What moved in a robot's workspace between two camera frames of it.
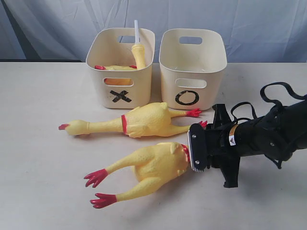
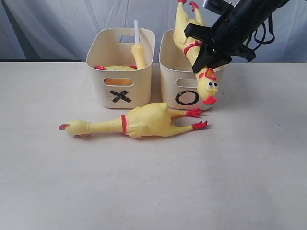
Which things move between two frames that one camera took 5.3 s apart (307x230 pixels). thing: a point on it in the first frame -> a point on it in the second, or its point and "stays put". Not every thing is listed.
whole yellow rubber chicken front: [162, 161] -> [207, 85]
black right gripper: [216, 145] -> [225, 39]
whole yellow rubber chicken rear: [154, 118] stays put
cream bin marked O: [192, 61] stays put
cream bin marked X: [121, 89] stays put
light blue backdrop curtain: [59, 30] stays put
